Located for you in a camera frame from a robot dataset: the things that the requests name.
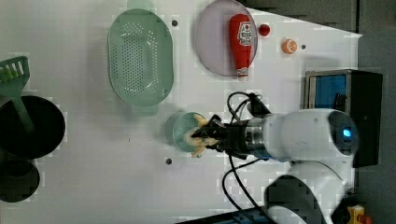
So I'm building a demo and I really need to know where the black round pot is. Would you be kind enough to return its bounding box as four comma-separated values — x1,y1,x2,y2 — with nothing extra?
0,95,66,159

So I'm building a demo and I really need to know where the red plush ketchup bottle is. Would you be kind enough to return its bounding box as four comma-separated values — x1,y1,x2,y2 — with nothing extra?
229,13,252,81

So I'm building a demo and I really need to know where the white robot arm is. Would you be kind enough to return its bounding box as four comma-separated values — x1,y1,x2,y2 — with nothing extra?
190,108,360,224

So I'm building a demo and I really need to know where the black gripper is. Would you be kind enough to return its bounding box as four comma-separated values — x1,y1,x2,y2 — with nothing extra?
191,114,249,160

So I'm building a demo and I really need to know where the grey round plate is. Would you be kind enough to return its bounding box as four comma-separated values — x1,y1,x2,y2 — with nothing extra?
195,0,258,76

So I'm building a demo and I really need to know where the green slotted spatula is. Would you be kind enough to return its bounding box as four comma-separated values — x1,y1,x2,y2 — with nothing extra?
0,56,35,133

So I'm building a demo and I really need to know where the red plush tomato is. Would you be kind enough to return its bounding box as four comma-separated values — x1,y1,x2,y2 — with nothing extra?
259,24,271,36

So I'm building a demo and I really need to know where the orange slice toy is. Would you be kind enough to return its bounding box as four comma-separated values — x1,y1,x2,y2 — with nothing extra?
281,38,298,54

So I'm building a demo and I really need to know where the mint green colander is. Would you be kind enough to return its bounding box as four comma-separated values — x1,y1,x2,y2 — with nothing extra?
106,0,174,117

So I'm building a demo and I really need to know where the yellow plush peeled banana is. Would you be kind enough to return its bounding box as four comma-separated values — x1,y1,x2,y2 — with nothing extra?
183,114,218,158

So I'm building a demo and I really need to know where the toy kitchen oven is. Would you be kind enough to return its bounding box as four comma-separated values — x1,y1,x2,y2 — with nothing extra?
304,69,383,168

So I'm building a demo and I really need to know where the yellow toy figure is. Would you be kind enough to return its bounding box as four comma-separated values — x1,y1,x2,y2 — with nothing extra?
347,205,373,224

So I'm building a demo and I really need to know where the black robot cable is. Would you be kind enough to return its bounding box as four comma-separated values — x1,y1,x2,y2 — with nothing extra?
221,91,275,224

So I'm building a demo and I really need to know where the blue mug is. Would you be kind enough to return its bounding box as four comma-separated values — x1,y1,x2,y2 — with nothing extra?
164,112,199,153

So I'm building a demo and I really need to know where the black round lid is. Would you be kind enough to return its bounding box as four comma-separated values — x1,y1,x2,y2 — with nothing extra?
0,160,40,203

